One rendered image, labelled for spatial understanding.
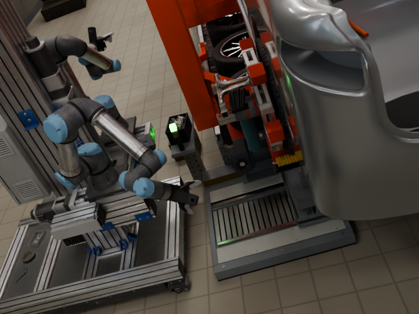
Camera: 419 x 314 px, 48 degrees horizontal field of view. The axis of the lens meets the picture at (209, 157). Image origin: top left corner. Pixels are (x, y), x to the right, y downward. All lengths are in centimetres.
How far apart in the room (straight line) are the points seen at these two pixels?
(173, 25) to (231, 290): 156
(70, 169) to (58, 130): 34
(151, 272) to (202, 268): 36
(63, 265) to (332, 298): 166
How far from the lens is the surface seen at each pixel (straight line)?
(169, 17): 285
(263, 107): 234
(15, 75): 249
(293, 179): 302
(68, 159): 226
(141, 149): 201
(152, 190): 187
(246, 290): 282
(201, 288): 292
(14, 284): 338
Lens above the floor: 218
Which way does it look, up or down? 35 degrees down
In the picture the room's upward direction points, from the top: 22 degrees counter-clockwise
